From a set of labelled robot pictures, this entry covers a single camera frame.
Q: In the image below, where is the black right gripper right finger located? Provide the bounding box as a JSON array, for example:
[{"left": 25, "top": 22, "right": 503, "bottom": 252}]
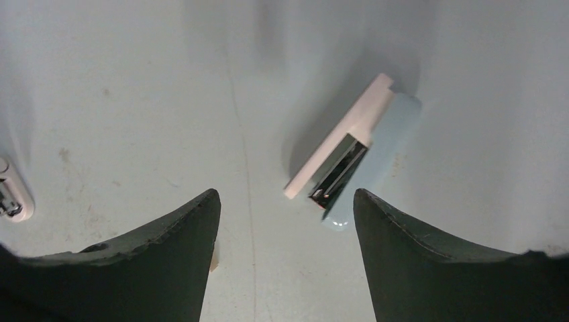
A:
[{"left": 353, "top": 189, "right": 568, "bottom": 321}]

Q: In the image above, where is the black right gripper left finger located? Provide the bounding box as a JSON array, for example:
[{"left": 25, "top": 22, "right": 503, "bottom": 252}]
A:
[{"left": 1, "top": 189, "right": 221, "bottom": 321}]

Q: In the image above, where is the white staple box sleeve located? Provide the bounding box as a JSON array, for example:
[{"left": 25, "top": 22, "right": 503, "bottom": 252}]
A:
[{"left": 209, "top": 241, "right": 219, "bottom": 272}]

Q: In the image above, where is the white staple remover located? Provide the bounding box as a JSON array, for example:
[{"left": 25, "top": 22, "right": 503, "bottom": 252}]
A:
[{"left": 1, "top": 156, "right": 35, "bottom": 223}]

